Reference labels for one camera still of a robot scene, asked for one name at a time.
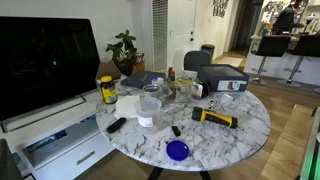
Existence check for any white paper napkin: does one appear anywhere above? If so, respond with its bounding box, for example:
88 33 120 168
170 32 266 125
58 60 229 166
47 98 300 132
113 94 142 120

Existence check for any black television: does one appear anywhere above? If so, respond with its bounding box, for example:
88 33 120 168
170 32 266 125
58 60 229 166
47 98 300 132
0 16 101 134

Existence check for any black bar stool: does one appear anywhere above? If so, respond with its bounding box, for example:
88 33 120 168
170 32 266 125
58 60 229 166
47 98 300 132
250 34 292 86
276 34 320 89

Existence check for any white wall vent grille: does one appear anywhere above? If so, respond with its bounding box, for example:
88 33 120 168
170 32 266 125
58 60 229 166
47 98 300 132
152 0 169 72

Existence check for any beige door mat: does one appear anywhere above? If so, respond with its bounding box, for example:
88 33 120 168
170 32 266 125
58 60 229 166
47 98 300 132
217 56 244 69

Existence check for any yellow and black torch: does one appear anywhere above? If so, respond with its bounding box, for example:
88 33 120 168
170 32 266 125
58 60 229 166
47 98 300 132
191 106 239 130

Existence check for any black table base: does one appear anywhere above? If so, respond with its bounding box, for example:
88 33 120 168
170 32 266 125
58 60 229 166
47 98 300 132
146 166 213 180

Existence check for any translucent plastic cup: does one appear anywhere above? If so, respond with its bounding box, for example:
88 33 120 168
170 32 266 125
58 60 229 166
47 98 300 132
133 96 163 129

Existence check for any green potted plant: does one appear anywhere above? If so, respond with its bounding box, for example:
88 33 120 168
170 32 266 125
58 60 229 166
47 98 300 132
105 29 138 77

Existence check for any aluminium mounting frame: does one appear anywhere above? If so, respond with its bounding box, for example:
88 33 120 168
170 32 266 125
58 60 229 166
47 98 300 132
298 106 320 180

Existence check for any white bar counter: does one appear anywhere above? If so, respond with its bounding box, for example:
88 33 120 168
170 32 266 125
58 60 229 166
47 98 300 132
244 34 320 86

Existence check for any white television cabinet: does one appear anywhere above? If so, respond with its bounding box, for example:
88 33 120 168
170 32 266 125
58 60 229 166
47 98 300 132
0 89 116 180

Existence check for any brown cardboard box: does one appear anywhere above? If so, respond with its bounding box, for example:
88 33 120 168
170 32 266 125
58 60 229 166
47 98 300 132
95 60 122 81

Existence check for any black trash can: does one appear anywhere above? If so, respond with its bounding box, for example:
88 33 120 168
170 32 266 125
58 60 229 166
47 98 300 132
200 43 216 61

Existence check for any dark grey chair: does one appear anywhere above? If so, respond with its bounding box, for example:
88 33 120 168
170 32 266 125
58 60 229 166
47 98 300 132
183 50 213 72

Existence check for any person in dark clothes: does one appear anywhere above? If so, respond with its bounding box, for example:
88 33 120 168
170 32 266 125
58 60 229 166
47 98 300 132
270 0 306 36

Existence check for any grey glass tumbler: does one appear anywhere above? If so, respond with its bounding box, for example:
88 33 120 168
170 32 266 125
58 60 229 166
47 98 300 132
142 83 162 100

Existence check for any wooden bench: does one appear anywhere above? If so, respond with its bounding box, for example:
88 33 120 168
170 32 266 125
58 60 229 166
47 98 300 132
258 104 316 180

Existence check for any yellow vitamin bottle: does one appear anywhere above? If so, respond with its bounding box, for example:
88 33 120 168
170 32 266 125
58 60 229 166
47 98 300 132
99 75 119 105

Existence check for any wall picture collage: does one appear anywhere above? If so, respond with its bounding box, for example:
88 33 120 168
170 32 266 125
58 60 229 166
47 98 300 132
212 0 230 18

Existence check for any black remote control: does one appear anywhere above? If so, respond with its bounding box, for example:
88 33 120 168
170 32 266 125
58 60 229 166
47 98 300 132
106 116 128 135

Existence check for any navy cardboard box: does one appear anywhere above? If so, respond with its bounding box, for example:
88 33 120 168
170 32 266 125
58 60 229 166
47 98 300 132
196 63 250 93

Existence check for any white door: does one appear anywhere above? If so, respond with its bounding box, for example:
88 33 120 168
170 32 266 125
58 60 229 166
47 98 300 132
167 0 198 71

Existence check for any white bottle blue cap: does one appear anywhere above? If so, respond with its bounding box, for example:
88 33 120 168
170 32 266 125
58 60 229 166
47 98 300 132
149 75 165 88

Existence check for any small clear plastic piece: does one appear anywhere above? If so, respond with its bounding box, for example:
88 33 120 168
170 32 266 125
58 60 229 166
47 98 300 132
221 93 242 104

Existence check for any clear plastic container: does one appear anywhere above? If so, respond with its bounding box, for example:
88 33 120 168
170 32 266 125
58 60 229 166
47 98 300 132
166 71 194 104

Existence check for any white purple pouch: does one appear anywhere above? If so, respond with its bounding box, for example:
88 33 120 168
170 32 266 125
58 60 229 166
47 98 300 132
191 81 204 101

